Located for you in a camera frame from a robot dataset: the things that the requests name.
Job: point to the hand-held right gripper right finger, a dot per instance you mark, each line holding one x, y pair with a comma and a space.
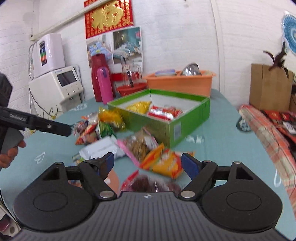
188, 163

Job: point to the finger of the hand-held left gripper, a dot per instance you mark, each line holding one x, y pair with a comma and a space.
49, 126

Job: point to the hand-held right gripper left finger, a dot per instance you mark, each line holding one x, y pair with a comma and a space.
109, 161

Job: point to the purple snack packet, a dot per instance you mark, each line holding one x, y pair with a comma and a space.
79, 127

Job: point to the green snack packet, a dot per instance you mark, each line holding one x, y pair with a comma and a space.
105, 131

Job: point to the green cardboard box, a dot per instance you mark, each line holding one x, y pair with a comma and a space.
148, 127

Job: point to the person's left hand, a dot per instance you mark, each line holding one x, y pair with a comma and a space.
11, 155

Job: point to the yellow green plant leaves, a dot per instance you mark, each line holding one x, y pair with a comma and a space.
52, 113

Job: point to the white snack packet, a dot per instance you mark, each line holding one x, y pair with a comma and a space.
101, 147

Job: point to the clear pink-edged snack packet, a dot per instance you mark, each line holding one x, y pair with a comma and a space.
137, 146

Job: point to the red orange snack packet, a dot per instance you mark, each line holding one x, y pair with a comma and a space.
87, 136

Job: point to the white appliance with screen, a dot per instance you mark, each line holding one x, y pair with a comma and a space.
57, 90

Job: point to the teal printed tablecloth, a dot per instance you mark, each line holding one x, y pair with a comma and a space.
219, 143

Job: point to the dark red snack packet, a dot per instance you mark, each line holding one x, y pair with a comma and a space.
148, 184

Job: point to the red thermos jug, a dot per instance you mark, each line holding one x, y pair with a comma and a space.
98, 78

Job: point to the pink thermos bottle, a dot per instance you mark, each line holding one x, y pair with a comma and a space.
105, 85

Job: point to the red plastic basin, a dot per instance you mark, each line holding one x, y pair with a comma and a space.
131, 90

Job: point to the orange plastic basin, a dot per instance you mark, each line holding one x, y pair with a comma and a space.
180, 84

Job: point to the plaid cloth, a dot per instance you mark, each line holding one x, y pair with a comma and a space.
266, 139

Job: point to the red plastic holder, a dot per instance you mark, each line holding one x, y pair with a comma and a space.
118, 80

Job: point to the glass pitcher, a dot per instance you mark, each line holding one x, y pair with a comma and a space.
136, 74

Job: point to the round lidded container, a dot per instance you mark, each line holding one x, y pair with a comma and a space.
165, 73

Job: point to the steel bowl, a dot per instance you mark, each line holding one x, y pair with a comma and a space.
190, 69

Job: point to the red black packet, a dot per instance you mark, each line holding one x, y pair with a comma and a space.
281, 118

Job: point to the brown cardboard box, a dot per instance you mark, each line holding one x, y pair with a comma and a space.
268, 90

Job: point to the dark purple plant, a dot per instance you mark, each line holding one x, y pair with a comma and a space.
278, 58

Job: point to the white wall water purifier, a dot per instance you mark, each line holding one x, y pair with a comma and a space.
49, 54

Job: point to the floral bedding wall poster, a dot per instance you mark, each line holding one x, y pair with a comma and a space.
98, 47

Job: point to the beige wall pipe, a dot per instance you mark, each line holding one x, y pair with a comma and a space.
67, 19

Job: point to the blue bedding wall poster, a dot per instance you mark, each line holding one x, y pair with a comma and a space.
127, 44

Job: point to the white wall conduit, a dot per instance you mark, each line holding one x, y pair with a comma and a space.
217, 46

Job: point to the red gold wall poster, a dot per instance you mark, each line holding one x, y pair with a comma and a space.
108, 16

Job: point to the large blue patterned wall plate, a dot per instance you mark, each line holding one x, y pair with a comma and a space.
290, 32

